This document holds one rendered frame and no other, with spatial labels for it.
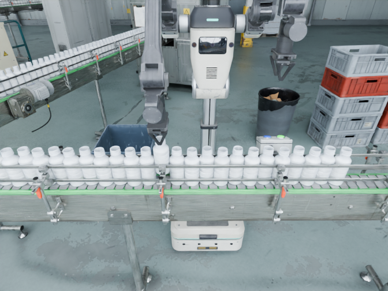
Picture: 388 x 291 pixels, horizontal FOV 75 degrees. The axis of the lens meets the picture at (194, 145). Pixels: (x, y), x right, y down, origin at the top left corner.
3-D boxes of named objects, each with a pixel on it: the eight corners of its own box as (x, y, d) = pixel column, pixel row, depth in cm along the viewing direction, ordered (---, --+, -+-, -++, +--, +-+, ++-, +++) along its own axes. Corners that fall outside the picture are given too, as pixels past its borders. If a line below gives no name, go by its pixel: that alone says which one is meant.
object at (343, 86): (339, 97, 268) (346, 77, 256) (319, 84, 302) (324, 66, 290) (392, 95, 274) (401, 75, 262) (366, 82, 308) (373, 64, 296)
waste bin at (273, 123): (255, 152, 300) (263, 101, 266) (248, 133, 338) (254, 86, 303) (293, 152, 301) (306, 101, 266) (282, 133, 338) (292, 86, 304)
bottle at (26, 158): (43, 185, 104) (28, 152, 95) (26, 187, 103) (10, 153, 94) (46, 175, 109) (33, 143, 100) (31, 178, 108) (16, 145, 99)
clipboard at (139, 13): (135, 26, 434) (133, 4, 416) (148, 26, 428) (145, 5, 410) (134, 26, 430) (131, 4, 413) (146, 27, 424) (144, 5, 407)
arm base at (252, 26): (247, 7, 131) (247, 31, 131) (250, -1, 123) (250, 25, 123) (264, 7, 131) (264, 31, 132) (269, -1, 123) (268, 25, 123)
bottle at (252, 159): (253, 176, 108) (258, 144, 99) (257, 186, 103) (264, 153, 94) (239, 178, 108) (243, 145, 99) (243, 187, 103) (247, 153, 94)
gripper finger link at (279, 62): (286, 77, 99) (290, 51, 94) (291, 82, 93) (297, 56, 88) (268, 76, 99) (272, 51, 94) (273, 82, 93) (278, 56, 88)
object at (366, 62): (346, 77, 256) (354, 55, 244) (323, 66, 290) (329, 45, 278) (400, 75, 262) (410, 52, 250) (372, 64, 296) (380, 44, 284)
